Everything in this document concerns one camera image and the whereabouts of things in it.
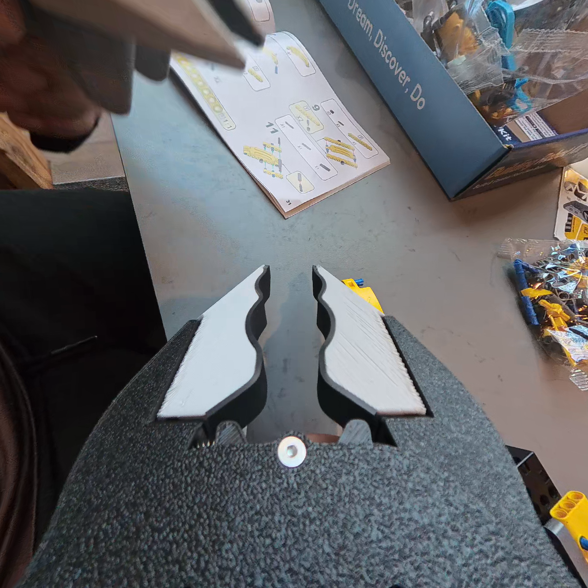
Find blue cardboard kit box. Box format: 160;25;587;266
318;0;588;201

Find large white label parts bag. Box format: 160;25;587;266
448;0;588;136

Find person's left hand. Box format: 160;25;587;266
0;0;99;134

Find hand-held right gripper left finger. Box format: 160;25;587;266
156;264;272;430

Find grey brick part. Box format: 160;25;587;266
543;519;588;568

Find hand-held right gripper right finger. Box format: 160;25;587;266
311;265;428;433

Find open instruction booklet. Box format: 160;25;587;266
169;0;391;219

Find yellow panel brick blue pin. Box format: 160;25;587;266
341;277;385;316

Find sticker sheet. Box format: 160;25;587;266
553;168;588;242

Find person's brown shirt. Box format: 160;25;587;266
0;340;40;588

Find yellow holed brick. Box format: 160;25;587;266
549;491;588;534

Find clear bag of small pins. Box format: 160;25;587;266
498;238;588;392

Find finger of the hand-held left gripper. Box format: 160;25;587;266
80;37;171;115
34;0;266;70

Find black perforated block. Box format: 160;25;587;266
505;445;570;524

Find person's black pants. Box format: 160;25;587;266
0;188;168;552

